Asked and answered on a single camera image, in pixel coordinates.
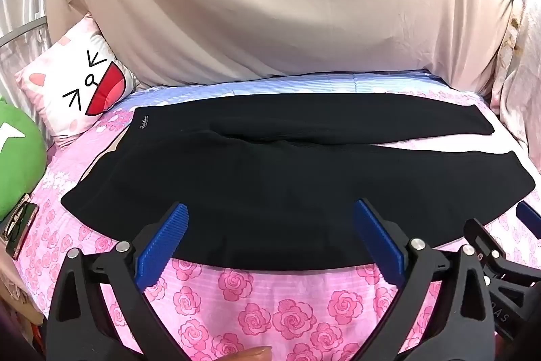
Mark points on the pink floral bed sheet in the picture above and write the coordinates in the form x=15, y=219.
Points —
x=262, y=310

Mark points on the dark phone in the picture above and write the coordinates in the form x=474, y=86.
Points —
x=25, y=236

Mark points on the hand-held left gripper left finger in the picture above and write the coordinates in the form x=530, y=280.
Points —
x=162, y=244

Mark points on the cat face pillow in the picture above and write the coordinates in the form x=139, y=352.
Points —
x=67, y=82

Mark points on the green plush toy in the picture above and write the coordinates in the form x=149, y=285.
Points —
x=19, y=158

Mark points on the beige curtain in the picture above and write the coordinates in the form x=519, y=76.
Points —
x=270, y=5

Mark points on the black pants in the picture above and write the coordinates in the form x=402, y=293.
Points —
x=274, y=183

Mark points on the pale floral cloth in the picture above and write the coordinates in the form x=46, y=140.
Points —
x=524, y=69

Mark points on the black eyeglasses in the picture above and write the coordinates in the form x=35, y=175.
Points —
x=17, y=213

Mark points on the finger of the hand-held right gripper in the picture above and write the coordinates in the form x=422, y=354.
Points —
x=482, y=238
x=529, y=219

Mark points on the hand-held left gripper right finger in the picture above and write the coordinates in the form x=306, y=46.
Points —
x=378, y=240

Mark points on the person's left hand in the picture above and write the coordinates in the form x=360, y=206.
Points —
x=251, y=354

